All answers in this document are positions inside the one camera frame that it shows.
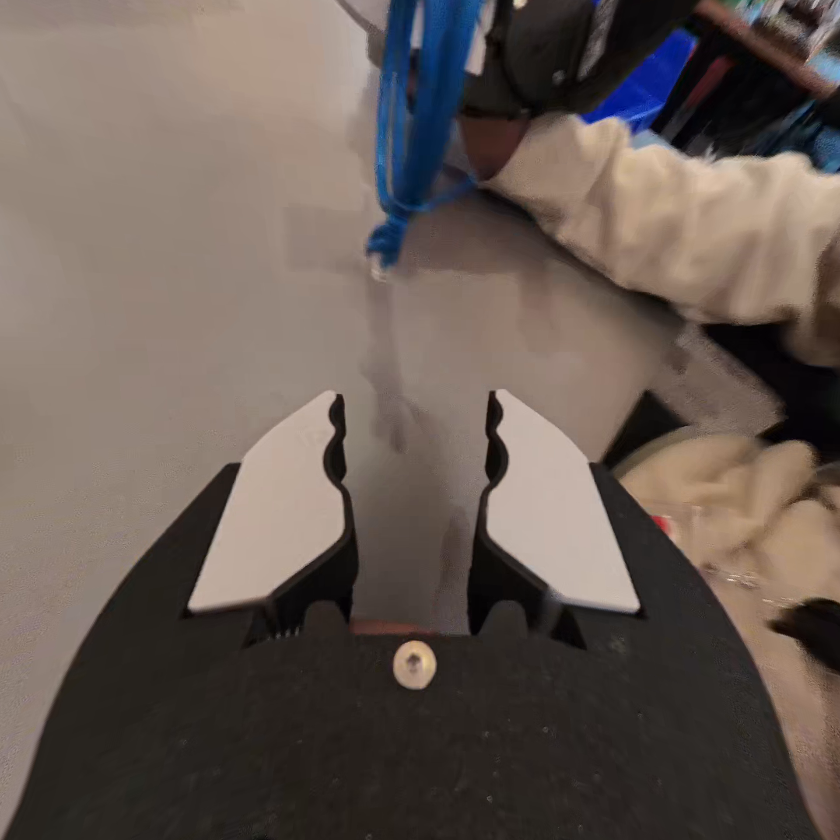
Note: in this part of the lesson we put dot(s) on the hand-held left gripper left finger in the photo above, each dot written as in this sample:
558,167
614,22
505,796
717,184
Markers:
275,518

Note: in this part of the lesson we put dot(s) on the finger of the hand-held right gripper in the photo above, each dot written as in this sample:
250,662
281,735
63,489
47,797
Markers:
481,36
367,13

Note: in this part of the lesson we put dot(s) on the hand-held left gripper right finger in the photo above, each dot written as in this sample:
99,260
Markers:
551,518

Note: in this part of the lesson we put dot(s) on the blue plastic bin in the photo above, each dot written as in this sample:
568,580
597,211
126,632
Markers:
646,85

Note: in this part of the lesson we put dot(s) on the person's right forearm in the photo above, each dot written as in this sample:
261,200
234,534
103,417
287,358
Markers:
689,223

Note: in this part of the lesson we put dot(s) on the person's right hand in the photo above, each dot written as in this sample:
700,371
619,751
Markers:
489,141

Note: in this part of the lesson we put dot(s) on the red tag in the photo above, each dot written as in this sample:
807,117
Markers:
663,525

